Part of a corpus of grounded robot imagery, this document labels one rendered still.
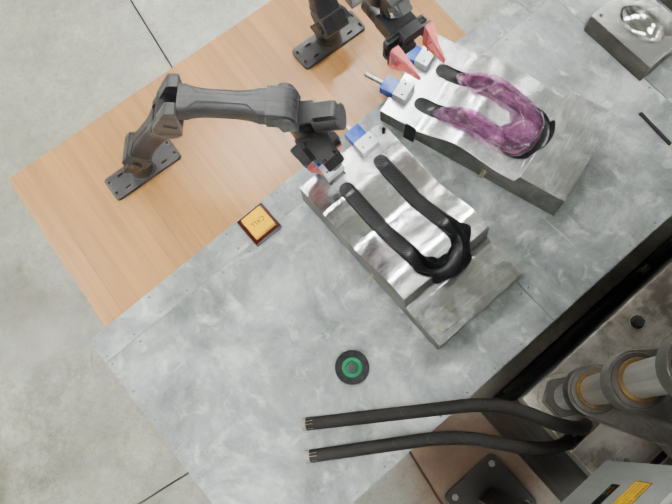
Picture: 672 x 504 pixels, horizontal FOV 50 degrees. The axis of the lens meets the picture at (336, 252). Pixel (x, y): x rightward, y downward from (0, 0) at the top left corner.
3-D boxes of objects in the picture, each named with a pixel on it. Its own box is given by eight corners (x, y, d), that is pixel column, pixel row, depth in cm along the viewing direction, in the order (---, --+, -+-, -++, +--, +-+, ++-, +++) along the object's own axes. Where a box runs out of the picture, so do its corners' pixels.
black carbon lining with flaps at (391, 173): (335, 193, 174) (333, 179, 165) (384, 152, 176) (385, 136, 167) (432, 299, 166) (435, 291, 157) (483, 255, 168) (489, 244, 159)
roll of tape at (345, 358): (366, 388, 168) (366, 387, 165) (333, 383, 169) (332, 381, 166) (371, 354, 170) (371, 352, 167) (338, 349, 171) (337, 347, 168)
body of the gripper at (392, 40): (428, 18, 144) (406, -7, 146) (388, 47, 143) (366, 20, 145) (426, 36, 150) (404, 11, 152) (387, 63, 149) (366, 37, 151)
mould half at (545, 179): (379, 120, 186) (380, 100, 175) (430, 43, 191) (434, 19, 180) (553, 216, 177) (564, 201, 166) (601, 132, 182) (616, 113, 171)
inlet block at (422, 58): (381, 53, 187) (382, 42, 182) (391, 39, 188) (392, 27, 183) (425, 77, 185) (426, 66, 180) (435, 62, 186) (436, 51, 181)
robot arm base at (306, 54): (366, 12, 185) (349, -7, 187) (303, 55, 183) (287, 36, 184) (366, 29, 193) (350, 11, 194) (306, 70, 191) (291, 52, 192)
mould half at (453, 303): (303, 200, 181) (297, 181, 168) (380, 136, 184) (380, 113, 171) (437, 350, 170) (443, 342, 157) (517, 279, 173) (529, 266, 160)
